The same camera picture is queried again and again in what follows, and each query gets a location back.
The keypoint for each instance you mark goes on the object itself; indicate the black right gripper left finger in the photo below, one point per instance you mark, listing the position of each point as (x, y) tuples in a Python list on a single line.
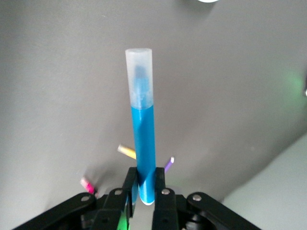
[(112, 206)]

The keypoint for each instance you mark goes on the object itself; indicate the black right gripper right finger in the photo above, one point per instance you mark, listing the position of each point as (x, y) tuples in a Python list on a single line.
[(168, 208)]

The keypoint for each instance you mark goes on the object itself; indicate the blue marker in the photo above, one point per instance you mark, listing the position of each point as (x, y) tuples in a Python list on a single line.
[(144, 124)]

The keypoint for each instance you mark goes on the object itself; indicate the pink marker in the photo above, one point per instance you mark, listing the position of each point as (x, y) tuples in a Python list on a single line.
[(88, 186)]

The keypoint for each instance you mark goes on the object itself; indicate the purple marker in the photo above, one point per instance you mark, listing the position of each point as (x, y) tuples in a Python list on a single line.
[(169, 164)]

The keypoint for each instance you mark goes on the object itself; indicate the yellow marker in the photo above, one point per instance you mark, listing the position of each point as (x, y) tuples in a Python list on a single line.
[(127, 151)]

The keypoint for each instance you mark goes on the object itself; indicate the dark grey table mat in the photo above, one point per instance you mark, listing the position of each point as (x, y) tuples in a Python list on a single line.
[(60, 95)]

